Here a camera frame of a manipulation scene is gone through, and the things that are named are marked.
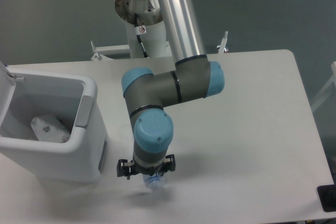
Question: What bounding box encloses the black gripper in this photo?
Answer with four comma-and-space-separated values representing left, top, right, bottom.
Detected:
117, 154, 176, 180

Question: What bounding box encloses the crushed clear plastic bottle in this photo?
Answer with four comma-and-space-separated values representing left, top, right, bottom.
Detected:
142, 173, 167, 191

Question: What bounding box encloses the white plastic wrapper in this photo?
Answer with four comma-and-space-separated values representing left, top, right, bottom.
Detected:
30, 114, 71, 143

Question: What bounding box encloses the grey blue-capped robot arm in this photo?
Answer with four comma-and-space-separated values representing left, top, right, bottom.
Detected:
115, 0, 225, 177

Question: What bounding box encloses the white trash can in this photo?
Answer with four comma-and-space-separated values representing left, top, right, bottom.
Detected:
1, 65, 107, 183

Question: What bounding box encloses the black device at table corner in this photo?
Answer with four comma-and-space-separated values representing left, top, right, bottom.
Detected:
317, 184, 335, 212

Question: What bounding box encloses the white left frame bracket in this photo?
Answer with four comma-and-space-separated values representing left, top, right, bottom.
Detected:
90, 40, 130, 61

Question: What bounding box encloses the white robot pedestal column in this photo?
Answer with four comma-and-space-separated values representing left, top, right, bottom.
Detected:
125, 21, 172, 58

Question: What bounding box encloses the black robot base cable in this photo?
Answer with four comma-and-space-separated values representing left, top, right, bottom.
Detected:
134, 13, 150, 59

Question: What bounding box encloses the white frame at right edge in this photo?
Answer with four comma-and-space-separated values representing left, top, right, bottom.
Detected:
310, 61, 335, 113

